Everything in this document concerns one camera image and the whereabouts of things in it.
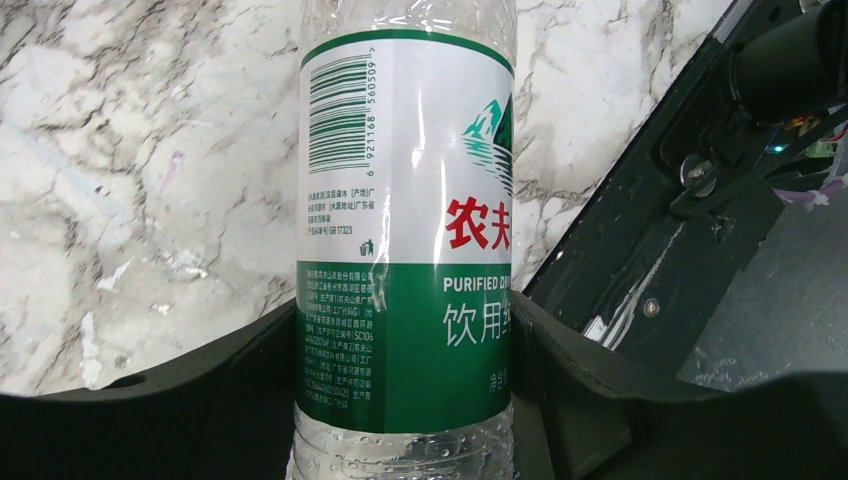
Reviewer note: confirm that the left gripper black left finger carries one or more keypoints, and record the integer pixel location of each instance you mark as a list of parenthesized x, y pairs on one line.
[(222, 411)]

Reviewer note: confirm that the clear bottle green cestbon label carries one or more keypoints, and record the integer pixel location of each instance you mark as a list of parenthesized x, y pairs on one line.
[(404, 229)]

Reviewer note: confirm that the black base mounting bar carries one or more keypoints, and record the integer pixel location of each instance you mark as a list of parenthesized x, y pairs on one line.
[(687, 205)]

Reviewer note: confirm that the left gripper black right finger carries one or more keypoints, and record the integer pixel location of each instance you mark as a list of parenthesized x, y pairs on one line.
[(585, 412)]

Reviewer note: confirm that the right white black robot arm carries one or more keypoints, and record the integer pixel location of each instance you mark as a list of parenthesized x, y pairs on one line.
[(795, 69)]

